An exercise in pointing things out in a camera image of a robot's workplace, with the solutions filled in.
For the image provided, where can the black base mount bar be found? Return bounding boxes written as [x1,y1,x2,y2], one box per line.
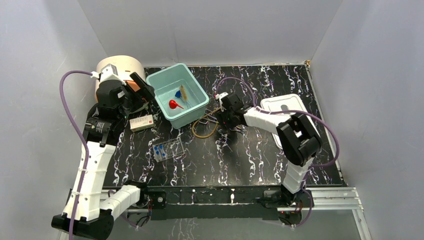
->
[141,185,315,224]

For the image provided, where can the white orange yellow cylinder device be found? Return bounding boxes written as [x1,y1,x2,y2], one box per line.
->
[94,55,146,103]

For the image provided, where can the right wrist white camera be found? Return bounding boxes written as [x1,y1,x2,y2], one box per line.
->
[214,92,229,112]

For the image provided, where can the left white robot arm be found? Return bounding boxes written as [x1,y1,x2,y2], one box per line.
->
[51,71,155,240]

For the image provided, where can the aluminium frame rail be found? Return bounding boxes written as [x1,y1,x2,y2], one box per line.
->
[94,186,364,213]

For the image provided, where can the metal tongs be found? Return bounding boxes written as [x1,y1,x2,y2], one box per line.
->
[198,109,246,132]

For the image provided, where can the teal plastic bin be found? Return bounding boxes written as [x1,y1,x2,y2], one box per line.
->
[146,63,210,129]

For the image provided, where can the white squeeze bottle red cap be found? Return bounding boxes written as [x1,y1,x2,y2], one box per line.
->
[168,99,184,110]

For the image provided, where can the small white red box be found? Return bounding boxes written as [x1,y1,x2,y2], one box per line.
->
[129,114,155,132]

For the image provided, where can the white plastic bin lid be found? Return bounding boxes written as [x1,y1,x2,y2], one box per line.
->
[260,93,322,151]

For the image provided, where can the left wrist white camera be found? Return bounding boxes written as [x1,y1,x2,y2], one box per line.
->
[91,63,126,85]

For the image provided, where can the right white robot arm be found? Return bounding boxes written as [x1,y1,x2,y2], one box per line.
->
[214,92,323,207]

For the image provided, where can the wrist white camera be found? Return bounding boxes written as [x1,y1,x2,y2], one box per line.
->
[91,63,126,85]
[214,92,229,112]

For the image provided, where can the tan rubber band loop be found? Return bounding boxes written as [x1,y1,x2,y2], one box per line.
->
[191,108,220,139]

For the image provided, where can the clear test tube rack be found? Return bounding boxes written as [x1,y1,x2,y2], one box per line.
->
[152,137,185,163]

